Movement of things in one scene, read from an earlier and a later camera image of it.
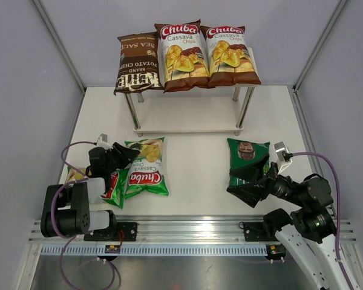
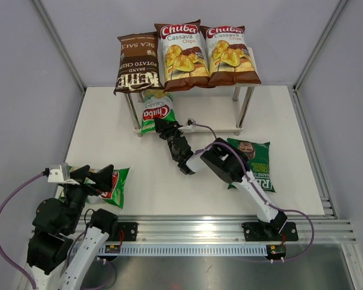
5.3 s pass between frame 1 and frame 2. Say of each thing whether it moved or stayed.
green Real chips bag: stayed
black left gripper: moved
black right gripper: moved
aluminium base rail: stayed
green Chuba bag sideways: stayed
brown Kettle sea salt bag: stayed
